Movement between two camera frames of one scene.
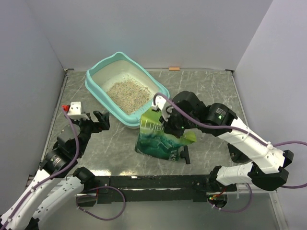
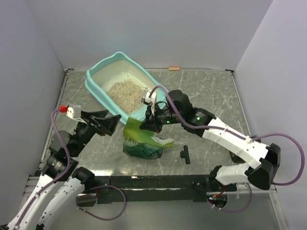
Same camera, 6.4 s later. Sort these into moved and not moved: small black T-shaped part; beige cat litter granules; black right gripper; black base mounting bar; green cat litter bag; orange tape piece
Moved: green cat litter bag; black right gripper
Not moved: beige cat litter granules; black base mounting bar; small black T-shaped part; orange tape piece
